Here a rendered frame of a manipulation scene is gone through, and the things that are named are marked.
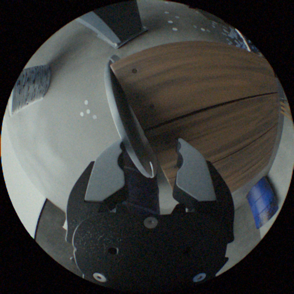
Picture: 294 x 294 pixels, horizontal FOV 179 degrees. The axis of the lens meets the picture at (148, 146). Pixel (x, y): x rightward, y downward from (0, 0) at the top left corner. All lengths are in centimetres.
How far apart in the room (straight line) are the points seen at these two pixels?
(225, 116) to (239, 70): 9
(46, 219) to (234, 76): 412
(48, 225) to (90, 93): 393
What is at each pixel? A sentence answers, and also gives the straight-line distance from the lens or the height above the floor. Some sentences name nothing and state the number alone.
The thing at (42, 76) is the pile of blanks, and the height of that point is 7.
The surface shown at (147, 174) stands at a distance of 16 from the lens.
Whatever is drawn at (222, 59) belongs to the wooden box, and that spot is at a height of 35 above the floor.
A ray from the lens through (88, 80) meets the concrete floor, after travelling 56.
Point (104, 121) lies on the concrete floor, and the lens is 54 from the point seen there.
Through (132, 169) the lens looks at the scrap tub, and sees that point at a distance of 43.
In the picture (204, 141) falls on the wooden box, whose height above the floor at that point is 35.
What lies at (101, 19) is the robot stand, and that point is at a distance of 35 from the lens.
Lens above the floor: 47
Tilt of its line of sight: 58 degrees down
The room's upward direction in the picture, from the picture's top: 177 degrees counter-clockwise
